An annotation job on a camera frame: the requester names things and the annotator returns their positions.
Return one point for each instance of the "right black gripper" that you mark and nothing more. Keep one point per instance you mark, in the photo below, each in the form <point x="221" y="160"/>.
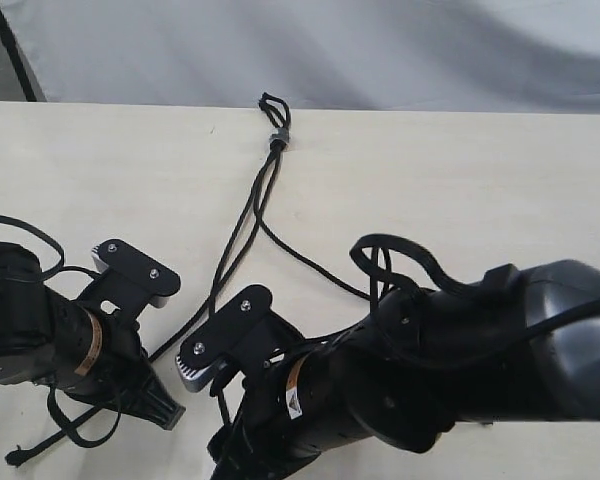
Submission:
<point x="283" y="421"/>

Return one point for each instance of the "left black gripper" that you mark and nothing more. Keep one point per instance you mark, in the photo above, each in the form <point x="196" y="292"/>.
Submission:
<point x="118" y="373"/>

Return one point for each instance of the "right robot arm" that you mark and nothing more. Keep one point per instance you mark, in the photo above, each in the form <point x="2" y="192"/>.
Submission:
<point x="412" y="370"/>

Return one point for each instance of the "black backdrop stand pole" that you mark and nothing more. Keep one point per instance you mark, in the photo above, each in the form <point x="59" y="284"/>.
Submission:
<point x="10" y="45"/>

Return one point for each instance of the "grey backdrop cloth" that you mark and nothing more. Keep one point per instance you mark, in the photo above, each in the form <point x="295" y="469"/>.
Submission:
<point x="502" y="56"/>

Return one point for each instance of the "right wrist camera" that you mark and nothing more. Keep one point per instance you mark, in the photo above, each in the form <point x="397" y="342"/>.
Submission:
<point x="240" y="337"/>

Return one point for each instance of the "grey metal cable clamp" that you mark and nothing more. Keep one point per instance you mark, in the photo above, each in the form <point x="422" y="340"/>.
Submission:
<point x="279" y="139"/>

